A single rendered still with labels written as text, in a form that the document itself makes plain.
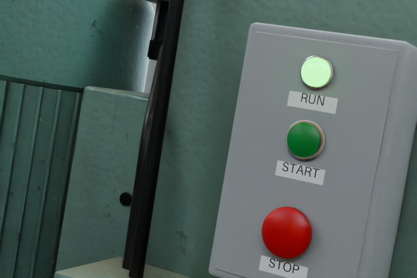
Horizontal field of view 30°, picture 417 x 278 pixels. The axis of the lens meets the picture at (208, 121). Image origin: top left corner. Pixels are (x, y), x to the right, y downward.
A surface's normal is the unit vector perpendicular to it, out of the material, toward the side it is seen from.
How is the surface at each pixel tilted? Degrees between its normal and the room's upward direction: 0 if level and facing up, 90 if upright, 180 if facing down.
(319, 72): 90
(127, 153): 90
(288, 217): 81
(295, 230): 87
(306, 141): 90
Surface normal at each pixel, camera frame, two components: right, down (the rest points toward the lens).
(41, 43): 0.00, 0.05
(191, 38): -0.44, -0.03
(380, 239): 0.88, 0.17
